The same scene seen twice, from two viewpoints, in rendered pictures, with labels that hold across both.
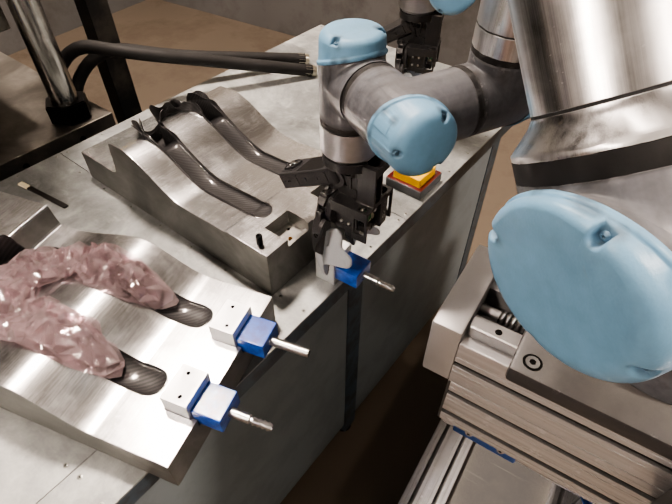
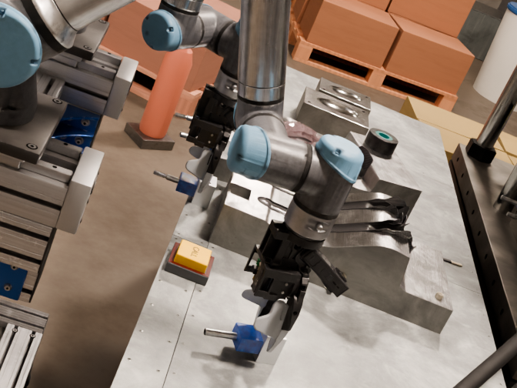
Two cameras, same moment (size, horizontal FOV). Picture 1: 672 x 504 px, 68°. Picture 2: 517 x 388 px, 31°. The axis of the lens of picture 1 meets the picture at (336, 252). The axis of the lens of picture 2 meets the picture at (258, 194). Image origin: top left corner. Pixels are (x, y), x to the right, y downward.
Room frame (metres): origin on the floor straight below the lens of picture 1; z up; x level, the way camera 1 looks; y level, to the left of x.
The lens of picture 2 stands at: (1.92, -1.10, 1.64)
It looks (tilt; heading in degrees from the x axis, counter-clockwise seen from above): 24 degrees down; 137
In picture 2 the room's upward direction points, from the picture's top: 24 degrees clockwise
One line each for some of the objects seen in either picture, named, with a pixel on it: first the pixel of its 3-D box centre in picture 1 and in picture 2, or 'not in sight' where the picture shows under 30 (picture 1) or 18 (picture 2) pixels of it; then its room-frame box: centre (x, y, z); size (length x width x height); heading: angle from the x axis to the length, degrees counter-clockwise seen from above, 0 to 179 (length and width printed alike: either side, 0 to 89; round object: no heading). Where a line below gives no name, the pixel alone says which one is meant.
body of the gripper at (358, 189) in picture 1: (353, 189); (215, 118); (0.53, -0.02, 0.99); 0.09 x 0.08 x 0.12; 56
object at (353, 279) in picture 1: (358, 272); (182, 182); (0.52, -0.04, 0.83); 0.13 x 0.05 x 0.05; 56
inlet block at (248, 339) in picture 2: not in sight; (241, 337); (1.01, -0.18, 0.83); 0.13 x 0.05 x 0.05; 73
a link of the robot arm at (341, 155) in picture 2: not in sight; (328, 175); (1.02, -0.16, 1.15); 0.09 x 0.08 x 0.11; 64
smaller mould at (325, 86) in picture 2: not in sight; (341, 102); (-0.03, 0.85, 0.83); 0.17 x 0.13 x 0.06; 52
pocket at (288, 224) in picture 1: (287, 233); not in sight; (0.57, 0.08, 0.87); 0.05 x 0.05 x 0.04; 52
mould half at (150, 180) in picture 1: (218, 164); (339, 232); (0.75, 0.22, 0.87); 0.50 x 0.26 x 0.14; 52
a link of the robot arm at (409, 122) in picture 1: (411, 116); (202, 27); (0.45, -0.08, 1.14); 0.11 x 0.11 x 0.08; 26
